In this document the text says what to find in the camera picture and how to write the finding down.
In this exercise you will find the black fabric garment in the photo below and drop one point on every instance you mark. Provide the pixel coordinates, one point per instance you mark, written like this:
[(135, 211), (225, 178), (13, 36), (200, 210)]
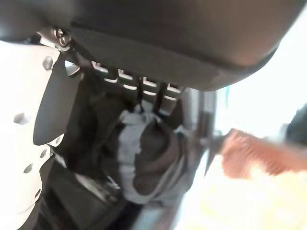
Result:
[(96, 134)]

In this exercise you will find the rectangular wicker laundry basket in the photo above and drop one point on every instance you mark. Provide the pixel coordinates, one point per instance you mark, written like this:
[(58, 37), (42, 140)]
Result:
[(259, 155)]

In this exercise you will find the grey front-load washing machine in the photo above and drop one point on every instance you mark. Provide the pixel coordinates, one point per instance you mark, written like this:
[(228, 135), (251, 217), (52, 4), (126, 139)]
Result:
[(201, 115)]

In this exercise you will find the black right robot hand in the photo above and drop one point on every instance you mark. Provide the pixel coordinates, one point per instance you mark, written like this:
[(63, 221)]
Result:
[(156, 33)]

